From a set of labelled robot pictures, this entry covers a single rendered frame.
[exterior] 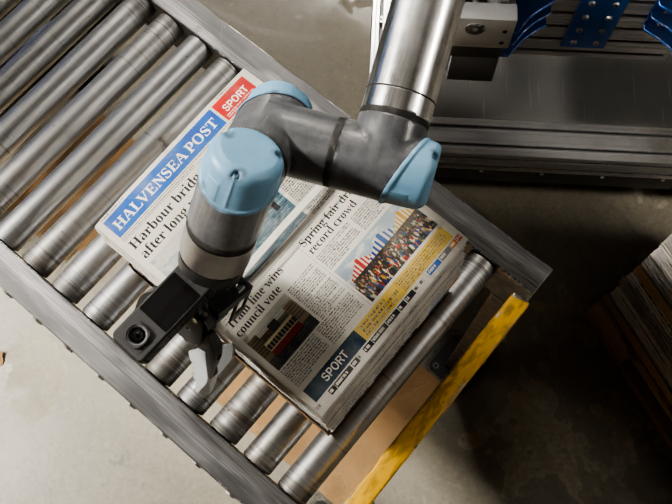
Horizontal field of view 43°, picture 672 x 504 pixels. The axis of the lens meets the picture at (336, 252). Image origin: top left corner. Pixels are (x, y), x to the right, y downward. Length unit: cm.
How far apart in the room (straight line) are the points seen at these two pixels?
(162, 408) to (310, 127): 55
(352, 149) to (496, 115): 122
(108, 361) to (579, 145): 121
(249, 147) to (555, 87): 140
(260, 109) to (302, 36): 150
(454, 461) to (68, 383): 92
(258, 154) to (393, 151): 14
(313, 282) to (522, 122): 110
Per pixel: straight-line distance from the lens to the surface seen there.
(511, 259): 132
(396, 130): 88
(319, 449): 124
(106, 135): 142
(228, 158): 80
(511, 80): 212
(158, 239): 109
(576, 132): 209
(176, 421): 127
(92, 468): 212
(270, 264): 106
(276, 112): 89
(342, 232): 106
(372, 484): 122
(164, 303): 92
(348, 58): 236
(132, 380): 129
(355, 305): 104
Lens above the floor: 204
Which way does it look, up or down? 73 degrees down
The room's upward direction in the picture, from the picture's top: 2 degrees counter-clockwise
